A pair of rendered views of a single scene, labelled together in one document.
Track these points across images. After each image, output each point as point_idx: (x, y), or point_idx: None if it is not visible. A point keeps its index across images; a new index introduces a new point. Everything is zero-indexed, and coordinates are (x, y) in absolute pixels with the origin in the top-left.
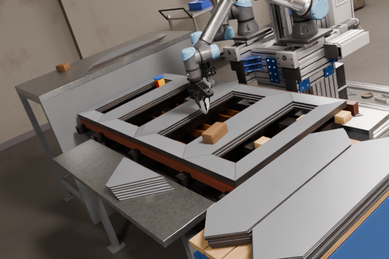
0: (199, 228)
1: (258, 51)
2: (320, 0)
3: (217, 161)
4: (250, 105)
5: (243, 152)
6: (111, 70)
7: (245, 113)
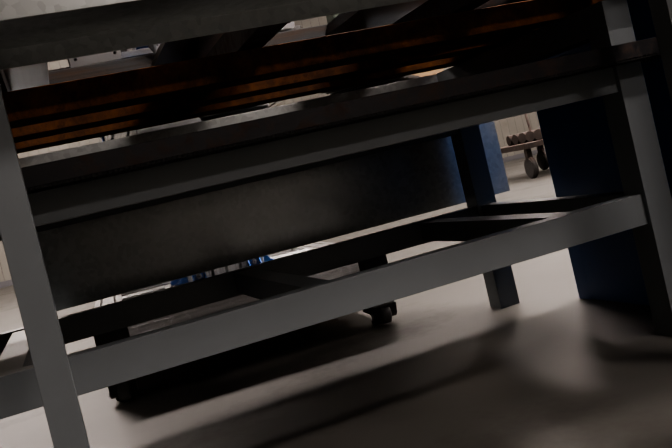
0: (278, 432)
1: (146, 52)
2: None
3: None
4: (221, 117)
5: (418, 57)
6: None
7: None
